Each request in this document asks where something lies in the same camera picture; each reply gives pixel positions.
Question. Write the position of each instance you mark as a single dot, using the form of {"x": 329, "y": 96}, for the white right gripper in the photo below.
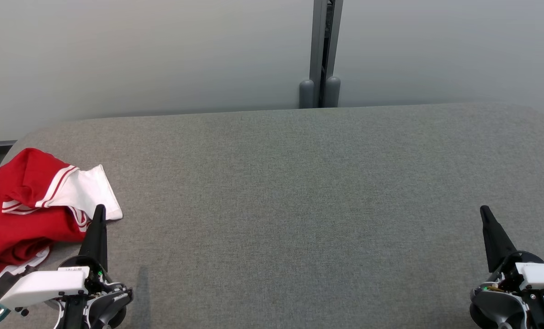
{"x": 541, "y": 276}

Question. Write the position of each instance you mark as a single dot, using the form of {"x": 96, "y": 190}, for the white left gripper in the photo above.
{"x": 43, "y": 285}

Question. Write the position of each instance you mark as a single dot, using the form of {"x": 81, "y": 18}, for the red shirt with white sleeves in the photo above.
{"x": 25, "y": 219}

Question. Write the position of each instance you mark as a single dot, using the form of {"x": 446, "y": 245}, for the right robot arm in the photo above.
{"x": 496, "y": 306}

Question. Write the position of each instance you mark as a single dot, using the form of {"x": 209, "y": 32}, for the grey partition post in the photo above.
{"x": 317, "y": 45}

